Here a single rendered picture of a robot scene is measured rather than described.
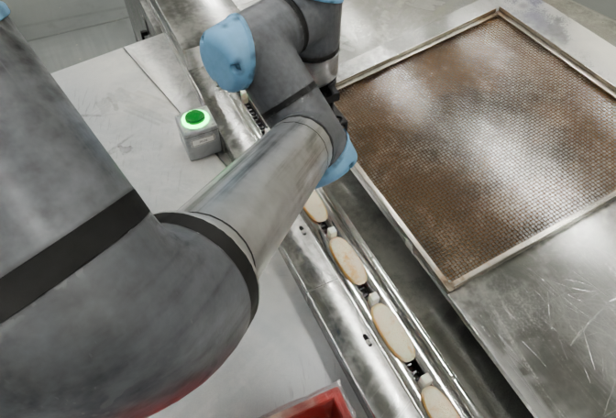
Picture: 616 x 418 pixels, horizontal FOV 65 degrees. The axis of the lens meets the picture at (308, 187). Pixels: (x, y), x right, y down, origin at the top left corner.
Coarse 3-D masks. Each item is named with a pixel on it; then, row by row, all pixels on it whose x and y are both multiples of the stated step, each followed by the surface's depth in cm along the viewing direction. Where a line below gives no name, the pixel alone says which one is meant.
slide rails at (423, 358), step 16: (240, 112) 107; (256, 128) 103; (320, 192) 92; (336, 224) 87; (320, 240) 85; (352, 240) 85; (336, 272) 80; (368, 272) 80; (352, 288) 79; (384, 288) 79; (384, 304) 77; (368, 320) 75; (400, 320) 75; (416, 336) 73; (416, 352) 72; (400, 368) 70; (432, 368) 70; (416, 384) 69; (432, 384) 69; (416, 400) 67; (448, 400) 67; (464, 416) 66
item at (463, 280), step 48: (528, 48) 102; (432, 96) 98; (480, 96) 96; (576, 96) 92; (384, 144) 93; (432, 144) 91; (480, 144) 89; (528, 144) 88; (384, 192) 86; (480, 240) 78; (528, 240) 76
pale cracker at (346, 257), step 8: (336, 240) 84; (344, 240) 84; (336, 248) 82; (344, 248) 82; (352, 248) 83; (336, 256) 82; (344, 256) 81; (352, 256) 81; (344, 264) 80; (352, 264) 80; (360, 264) 80; (344, 272) 80; (352, 272) 79; (360, 272) 80; (352, 280) 79; (360, 280) 79
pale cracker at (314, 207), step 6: (312, 198) 89; (318, 198) 90; (306, 204) 89; (312, 204) 88; (318, 204) 89; (306, 210) 88; (312, 210) 88; (318, 210) 88; (324, 210) 88; (312, 216) 87; (318, 216) 87; (324, 216) 87
